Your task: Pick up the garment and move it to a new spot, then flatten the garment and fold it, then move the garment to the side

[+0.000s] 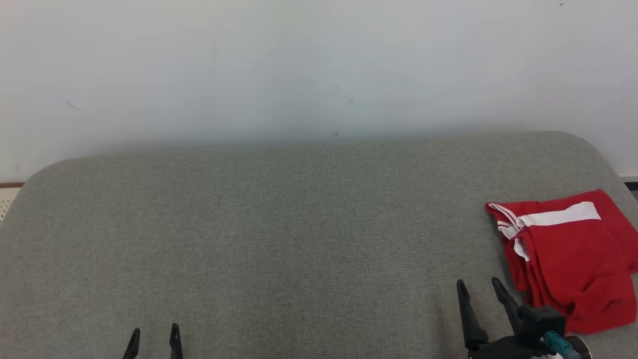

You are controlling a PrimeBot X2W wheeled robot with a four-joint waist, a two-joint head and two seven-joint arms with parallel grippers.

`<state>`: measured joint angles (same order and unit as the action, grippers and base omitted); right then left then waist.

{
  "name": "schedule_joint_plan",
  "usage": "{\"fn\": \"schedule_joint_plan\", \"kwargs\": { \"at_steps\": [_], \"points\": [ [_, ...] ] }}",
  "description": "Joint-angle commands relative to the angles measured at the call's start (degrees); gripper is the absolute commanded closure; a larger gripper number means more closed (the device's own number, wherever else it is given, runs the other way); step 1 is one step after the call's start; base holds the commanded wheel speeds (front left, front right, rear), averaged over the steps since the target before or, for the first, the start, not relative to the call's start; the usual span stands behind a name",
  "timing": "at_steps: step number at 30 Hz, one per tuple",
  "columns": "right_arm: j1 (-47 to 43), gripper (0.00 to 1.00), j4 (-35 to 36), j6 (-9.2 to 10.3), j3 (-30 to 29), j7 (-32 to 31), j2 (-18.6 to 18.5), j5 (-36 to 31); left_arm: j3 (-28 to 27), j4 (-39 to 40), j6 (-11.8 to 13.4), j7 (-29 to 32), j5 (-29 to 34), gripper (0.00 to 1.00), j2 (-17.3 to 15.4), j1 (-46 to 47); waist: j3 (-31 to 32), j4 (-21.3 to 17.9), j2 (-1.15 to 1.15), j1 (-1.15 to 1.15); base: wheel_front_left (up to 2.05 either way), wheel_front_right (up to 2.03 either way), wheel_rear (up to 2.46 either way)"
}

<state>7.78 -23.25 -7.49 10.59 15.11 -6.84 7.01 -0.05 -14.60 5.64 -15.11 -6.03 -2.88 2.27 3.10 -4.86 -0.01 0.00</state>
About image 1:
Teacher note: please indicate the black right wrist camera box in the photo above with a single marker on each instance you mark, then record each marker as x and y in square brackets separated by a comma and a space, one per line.
[541, 321]

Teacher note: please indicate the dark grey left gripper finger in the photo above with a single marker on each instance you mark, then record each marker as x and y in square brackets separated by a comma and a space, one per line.
[175, 344]
[132, 346]

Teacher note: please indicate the grey fabric sofa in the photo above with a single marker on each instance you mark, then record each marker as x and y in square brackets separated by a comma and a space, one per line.
[279, 234]

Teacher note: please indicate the red basketball jersey number 23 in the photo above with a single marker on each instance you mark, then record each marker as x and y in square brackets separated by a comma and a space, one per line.
[521, 250]

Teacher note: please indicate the white perforated panel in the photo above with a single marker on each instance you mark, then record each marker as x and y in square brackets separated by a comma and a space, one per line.
[7, 204]

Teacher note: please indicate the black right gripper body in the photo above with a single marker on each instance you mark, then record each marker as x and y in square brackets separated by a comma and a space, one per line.
[503, 349]

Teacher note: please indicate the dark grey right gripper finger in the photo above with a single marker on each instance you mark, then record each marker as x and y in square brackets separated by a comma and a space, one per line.
[508, 304]
[469, 319]

